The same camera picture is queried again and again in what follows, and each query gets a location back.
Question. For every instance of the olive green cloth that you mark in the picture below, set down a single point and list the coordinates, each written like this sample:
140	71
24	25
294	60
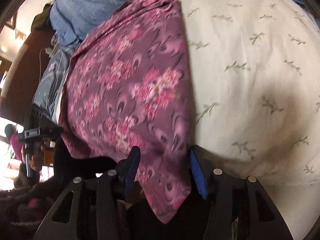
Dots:
42	20

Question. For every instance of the cream leaf-print pillow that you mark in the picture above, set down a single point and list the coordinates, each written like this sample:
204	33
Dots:
255	69

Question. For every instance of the black trousers of person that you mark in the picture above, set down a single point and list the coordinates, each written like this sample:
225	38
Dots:
137	221

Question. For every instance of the white charger with cable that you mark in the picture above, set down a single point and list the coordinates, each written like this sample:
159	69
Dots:
49	54

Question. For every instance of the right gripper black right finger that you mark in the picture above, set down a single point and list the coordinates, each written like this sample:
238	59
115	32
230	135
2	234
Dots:
239	208

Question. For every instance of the purple floral shirt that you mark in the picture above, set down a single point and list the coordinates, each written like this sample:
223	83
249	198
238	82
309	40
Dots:
128	85

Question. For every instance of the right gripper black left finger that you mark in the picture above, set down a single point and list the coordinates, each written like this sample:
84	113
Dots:
88	209

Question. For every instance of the grey patterned duvet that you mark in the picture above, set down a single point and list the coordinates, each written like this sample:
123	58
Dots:
47	95

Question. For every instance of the person's left hand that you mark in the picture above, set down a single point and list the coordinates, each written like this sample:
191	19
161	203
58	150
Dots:
36	161

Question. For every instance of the blue plaid quilt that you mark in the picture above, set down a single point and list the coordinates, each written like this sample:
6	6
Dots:
72	20

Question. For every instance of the dark wooden headboard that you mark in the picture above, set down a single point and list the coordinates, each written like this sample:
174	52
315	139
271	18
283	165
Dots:
24	74

